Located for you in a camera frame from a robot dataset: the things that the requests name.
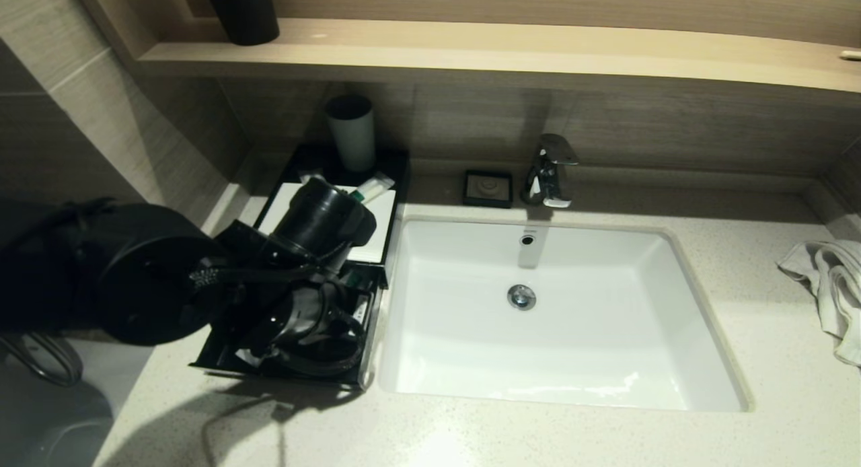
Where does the black tray with toiletry packets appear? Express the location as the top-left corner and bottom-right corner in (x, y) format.
(190, 255), (385, 392)

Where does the clear toothbrush packet green label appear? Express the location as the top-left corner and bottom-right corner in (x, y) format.
(351, 173), (396, 204)

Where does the chrome drain stopper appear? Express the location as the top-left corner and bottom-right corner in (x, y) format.
(507, 285), (537, 312)

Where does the grey cup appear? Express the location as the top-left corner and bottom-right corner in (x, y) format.
(326, 95), (376, 174)

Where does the black square soap dish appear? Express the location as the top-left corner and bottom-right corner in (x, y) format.
(463, 170), (514, 209)

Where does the white ceramic sink basin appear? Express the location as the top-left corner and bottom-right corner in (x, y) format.
(378, 215), (754, 412)

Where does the chrome faucet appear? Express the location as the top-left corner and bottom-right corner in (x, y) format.
(521, 134), (578, 209)

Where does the black cylinder container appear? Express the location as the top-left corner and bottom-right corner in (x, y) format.
(203, 0), (282, 47)

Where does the light wooden shelf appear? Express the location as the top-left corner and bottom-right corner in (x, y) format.
(138, 18), (861, 96)

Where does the white towel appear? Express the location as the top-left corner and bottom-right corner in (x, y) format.
(777, 242), (861, 368)

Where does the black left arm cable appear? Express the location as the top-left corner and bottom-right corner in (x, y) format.
(239, 319), (369, 378)

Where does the black hose loop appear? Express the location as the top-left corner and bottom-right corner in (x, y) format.
(3, 336), (85, 387)

